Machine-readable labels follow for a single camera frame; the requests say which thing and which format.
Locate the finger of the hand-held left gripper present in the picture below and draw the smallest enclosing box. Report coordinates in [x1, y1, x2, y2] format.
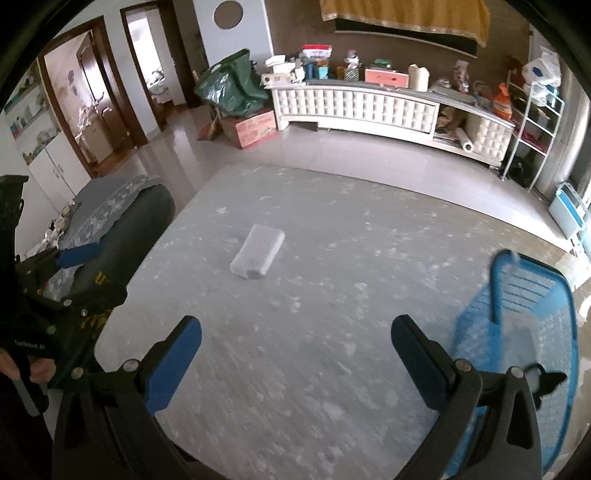
[16, 244, 106, 305]
[60, 277, 129, 334]

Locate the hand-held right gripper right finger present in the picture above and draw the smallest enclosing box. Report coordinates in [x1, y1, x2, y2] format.
[390, 314, 544, 480]

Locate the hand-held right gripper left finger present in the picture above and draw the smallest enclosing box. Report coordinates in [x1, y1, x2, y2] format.
[51, 315, 204, 480]

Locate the blue plastic laundry basket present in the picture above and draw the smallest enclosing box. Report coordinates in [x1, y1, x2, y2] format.
[444, 250, 581, 480]

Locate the black garment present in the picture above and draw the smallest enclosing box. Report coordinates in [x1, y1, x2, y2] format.
[524, 363, 568, 409]

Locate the white pouch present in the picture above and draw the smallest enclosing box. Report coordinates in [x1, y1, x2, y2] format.
[229, 224, 285, 280]

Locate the person's left hand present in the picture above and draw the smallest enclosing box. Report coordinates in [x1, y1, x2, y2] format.
[0, 348, 57, 384]

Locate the dark sofa with yellow print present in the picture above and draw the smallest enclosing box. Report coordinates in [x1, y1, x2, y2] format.
[60, 184, 177, 303]

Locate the white cabinet with shelves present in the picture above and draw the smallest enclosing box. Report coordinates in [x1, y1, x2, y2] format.
[0, 60, 94, 200]

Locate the white and blue box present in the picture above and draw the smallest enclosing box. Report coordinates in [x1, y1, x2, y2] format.
[549, 182, 590, 239]

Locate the red cardboard box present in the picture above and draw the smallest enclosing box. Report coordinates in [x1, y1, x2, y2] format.
[219, 107, 279, 150]

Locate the green plastic bag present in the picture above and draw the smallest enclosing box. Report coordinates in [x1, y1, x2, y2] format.
[194, 48, 270, 119]

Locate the white metal shelf rack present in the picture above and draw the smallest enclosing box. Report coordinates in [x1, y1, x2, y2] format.
[501, 69, 565, 190]

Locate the white tufted TV cabinet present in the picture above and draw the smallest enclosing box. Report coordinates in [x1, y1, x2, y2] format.
[270, 78, 517, 168]

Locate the orange bag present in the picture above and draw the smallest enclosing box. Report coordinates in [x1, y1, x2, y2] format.
[495, 83, 513, 119]

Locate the pink box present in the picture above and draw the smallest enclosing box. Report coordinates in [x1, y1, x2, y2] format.
[365, 68, 410, 88]

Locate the white plastic bag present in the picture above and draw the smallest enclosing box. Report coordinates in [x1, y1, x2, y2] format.
[522, 46, 562, 88]

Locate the black television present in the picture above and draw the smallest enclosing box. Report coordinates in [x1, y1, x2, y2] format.
[335, 18, 479, 59]

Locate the yellow cloth with gold trim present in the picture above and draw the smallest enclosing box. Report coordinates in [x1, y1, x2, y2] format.
[320, 0, 491, 48]

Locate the brown door frame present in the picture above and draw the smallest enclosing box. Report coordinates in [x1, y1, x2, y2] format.
[121, 0, 195, 131]
[39, 28, 136, 179]

